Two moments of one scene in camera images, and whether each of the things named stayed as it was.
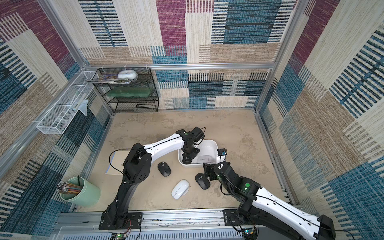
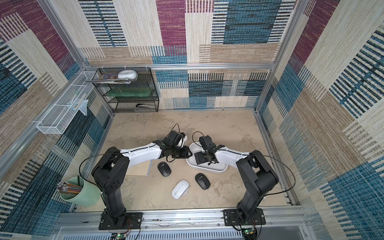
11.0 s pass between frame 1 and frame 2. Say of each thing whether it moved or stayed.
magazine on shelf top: stayed
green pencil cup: stayed
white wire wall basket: stayed
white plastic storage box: moved
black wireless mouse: stayed
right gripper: moved
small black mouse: stayed
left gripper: moved
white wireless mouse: stayed
